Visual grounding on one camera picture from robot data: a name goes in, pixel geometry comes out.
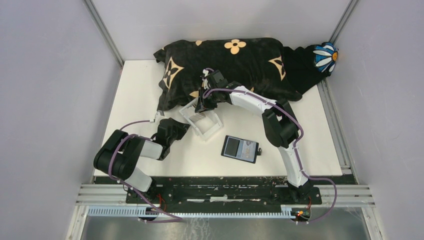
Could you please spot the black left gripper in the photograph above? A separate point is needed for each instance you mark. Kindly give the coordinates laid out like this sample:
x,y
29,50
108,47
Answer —
x,y
183,128

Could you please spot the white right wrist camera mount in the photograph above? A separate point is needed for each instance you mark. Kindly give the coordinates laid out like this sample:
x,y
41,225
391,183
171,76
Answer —
x,y
206,72

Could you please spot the black leather card holder wallet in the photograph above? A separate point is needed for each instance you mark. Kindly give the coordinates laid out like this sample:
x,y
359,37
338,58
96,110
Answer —
x,y
248,150

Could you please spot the white plastic card tray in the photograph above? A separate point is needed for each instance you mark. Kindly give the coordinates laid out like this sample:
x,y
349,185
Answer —
x,y
204,128

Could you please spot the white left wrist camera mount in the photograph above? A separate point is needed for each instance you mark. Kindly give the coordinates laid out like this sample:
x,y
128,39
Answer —
x,y
158,116

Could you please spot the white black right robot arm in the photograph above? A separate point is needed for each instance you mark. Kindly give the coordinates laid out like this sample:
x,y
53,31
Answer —
x,y
281,127

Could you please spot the aluminium frame rail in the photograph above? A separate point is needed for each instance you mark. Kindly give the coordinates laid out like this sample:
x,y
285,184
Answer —
x,y
340,196

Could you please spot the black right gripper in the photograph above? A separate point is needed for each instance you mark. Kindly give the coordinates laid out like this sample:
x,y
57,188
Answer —
x,y
202,104

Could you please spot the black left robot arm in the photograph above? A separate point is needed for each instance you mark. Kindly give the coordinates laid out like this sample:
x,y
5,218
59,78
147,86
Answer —
x,y
119,155

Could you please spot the black cloth with daisy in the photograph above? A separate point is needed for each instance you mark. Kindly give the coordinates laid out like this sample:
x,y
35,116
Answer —
x,y
307,66

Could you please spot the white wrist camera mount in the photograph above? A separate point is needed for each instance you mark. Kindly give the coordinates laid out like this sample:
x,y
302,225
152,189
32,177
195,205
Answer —
x,y
158,116
206,72

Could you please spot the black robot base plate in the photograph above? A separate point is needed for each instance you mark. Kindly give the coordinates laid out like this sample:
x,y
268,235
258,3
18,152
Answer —
x,y
275,184

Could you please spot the black credit card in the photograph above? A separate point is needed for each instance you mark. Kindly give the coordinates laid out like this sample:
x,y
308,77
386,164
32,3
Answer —
x,y
231,147

